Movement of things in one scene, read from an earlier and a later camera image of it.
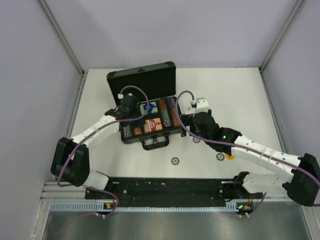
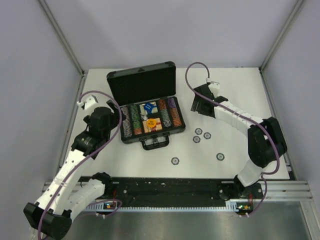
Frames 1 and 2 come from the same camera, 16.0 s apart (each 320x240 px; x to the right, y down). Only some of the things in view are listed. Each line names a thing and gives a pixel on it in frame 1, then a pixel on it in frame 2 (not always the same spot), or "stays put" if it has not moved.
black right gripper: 188,119 to 196,107
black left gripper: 138,111 to 115,116
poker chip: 175,160 stays put
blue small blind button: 150,107 stays put
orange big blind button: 229,157 to 151,122
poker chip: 196,140 stays put
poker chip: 220,156 stays put
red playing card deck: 152,125 stays put
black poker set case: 148,108 stays put
